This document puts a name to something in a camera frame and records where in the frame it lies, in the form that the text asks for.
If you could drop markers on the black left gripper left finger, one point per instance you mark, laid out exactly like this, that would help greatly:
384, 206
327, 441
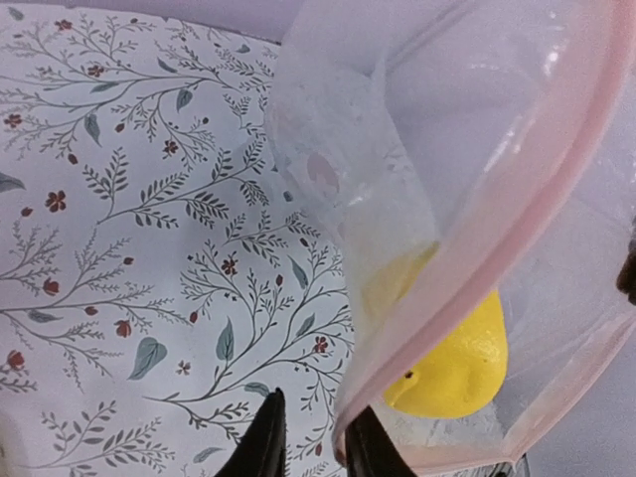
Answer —
262, 449

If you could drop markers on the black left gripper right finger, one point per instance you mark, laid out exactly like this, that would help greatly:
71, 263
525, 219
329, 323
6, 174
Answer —
370, 451

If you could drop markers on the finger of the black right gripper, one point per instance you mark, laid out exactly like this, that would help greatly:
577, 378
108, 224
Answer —
626, 279

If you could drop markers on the yellow lemon toy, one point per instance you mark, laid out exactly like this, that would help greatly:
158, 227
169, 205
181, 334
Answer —
464, 371

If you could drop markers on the clear pink zip top bag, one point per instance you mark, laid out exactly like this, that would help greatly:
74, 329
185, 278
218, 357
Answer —
474, 124

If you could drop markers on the floral white table mat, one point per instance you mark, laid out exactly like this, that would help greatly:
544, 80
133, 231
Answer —
157, 277

